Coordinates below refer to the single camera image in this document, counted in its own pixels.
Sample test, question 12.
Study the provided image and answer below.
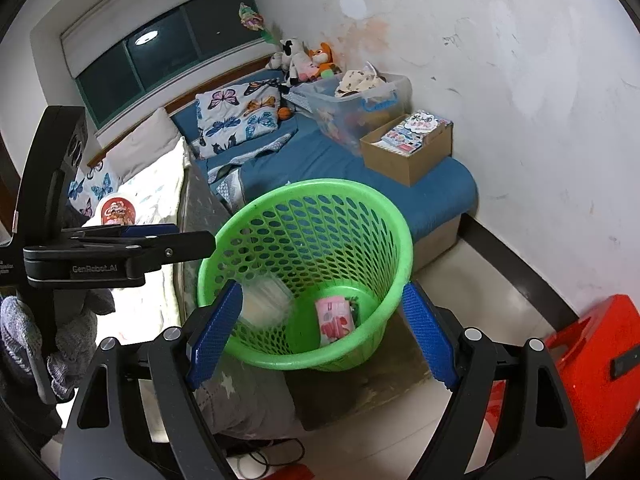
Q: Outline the red snack cup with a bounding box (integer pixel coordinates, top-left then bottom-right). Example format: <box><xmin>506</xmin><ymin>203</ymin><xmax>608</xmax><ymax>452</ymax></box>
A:
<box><xmin>101</xmin><ymin>196</ymin><xmax>136</xmax><ymax>226</ymax></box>

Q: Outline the blue mattress sheet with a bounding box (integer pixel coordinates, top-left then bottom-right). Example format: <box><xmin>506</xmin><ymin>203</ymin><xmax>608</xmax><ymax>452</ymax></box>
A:
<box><xmin>196</xmin><ymin>114</ymin><xmax>477</xmax><ymax>240</ymax></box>

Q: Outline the clear plastic storage bin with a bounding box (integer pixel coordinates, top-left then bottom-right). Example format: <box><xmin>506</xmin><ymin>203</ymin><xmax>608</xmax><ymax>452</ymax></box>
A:
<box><xmin>284</xmin><ymin>74</ymin><xmax>411</xmax><ymax>156</ymax></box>

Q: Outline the black cable on floor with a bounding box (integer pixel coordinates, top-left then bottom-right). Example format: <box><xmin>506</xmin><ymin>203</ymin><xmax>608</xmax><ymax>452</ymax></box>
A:
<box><xmin>226</xmin><ymin>435</ymin><xmax>306</xmax><ymax>476</ymax></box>

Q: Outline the butterfly pillow right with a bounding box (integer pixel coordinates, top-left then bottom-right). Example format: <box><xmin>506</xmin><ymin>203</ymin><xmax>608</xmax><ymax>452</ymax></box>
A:
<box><xmin>191</xmin><ymin>79</ymin><xmax>281</xmax><ymax>159</ymax></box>

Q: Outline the butterfly pillow left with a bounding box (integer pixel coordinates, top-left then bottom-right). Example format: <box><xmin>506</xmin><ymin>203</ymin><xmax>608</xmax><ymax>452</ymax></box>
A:
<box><xmin>67</xmin><ymin>158</ymin><xmax>120</xmax><ymax>218</ymax></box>

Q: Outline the pink snack wrapper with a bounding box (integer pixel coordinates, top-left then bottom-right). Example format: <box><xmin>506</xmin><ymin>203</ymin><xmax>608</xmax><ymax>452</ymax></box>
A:
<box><xmin>314</xmin><ymin>296</ymin><xmax>356</xmax><ymax>347</ymax></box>

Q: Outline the white plastic wrapper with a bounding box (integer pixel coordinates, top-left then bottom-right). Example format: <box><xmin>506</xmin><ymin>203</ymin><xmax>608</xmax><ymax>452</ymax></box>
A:
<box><xmin>240</xmin><ymin>274</ymin><xmax>294</xmax><ymax>330</ymax></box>

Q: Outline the cow plush toy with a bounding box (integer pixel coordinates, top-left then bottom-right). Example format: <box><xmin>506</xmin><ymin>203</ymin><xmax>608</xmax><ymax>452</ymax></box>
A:
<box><xmin>266</xmin><ymin>39</ymin><xmax>320</xmax><ymax>88</ymax></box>

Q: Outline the cardboard box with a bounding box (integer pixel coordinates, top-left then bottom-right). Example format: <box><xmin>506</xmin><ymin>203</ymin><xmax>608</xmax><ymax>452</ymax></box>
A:
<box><xmin>360</xmin><ymin>110</ymin><xmax>452</xmax><ymax>186</ymax></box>

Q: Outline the grey star patterned sheet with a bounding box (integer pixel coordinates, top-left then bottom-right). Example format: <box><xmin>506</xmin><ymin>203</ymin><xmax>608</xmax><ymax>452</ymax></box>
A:
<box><xmin>180</xmin><ymin>155</ymin><xmax>304</xmax><ymax>440</ymax></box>

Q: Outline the green plastic mesh basket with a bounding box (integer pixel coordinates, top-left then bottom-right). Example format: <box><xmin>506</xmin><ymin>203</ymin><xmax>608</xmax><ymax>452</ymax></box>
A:
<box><xmin>198</xmin><ymin>179</ymin><xmax>413</xmax><ymax>372</ymax></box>

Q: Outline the red plastic stool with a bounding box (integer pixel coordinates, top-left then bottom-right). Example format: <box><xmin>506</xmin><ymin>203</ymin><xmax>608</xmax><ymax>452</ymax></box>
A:
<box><xmin>482</xmin><ymin>294</ymin><xmax>640</xmax><ymax>463</ymax></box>

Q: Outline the left gloved hand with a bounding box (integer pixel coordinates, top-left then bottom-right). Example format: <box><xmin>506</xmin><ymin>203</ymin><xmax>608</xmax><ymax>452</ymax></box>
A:
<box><xmin>1</xmin><ymin>288</ymin><xmax>115</xmax><ymax>403</ymax></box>

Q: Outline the butterfly pillow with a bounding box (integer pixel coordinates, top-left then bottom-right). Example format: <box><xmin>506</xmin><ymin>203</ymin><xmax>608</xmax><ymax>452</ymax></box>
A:
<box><xmin>191</xmin><ymin>79</ymin><xmax>281</xmax><ymax>159</ymax></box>
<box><xmin>67</xmin><ymin>158</ymin><xmax>120</xmax><ymax>218</ymax></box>

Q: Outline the small orange ball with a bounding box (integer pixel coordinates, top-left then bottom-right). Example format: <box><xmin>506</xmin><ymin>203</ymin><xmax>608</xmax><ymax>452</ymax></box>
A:
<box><xmin>278</xmin><ymin>107</ymin><xmax>292</xmax><ymax>120</ymax></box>

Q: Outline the white quilted blanket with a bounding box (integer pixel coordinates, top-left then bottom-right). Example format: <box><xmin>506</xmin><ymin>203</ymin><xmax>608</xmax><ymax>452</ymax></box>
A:
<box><xmin>96</xmin><ymin>139</ymin><xmax>190</xmax><ymax>344</ymax></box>

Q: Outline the dark window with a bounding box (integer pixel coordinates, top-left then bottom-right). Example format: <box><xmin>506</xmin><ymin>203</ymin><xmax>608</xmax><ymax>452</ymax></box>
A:
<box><xmin>75</xmin><ymin>0</ymin><xmax>259</xmax><ymax>128</ymax></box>

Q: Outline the patterned cloth in bin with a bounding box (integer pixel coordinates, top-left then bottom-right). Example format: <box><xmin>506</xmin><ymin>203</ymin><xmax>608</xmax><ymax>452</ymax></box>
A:
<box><xmin>334</xmin><ymin>63</ymin><xmax>386</xmax><ymax>98</ymax></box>

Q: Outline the colourful booklet in box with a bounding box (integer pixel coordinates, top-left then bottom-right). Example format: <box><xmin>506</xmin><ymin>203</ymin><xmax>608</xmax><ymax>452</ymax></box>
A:
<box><xmin>373</xmin><ymin>110</ymin><xmax>452</xmax><ymax>157</ymax></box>

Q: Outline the beige pillow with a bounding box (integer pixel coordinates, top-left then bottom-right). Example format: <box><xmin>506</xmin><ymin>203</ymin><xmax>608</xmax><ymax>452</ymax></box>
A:
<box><xmin>106</xmin><ymin>107</ymin><xmax>181</xmax><ymax>183</ymax></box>

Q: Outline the paper flower wall decoration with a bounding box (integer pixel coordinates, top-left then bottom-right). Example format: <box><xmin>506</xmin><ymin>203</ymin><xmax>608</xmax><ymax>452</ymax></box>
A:
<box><xmin>238</xmin><ymin>2</ymin><xmax>281</xmax><ymax>49</ymax></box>

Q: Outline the orange fox plush toy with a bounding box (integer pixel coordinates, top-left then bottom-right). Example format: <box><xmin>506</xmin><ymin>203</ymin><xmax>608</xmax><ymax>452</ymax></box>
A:
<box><xmin>309</xmin><ymin>42</ymin><xmax>341</xmax><ymax>79</ymax></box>

